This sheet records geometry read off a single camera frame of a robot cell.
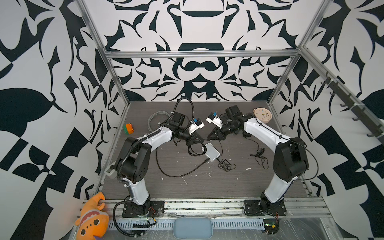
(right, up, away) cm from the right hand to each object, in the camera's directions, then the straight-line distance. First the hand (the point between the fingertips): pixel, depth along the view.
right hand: (211, 134), depth 84 cm
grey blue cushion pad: (-10, -40, -16) cm, 45 cm away
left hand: (-4, -2, +1) cm, 5 cm away
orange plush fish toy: (-52, -34, -20) cm, 65 cm away
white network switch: (+2, -12, +8) cm, 15 cm away
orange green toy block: (-53, +2, +18) cm, 56 cm away
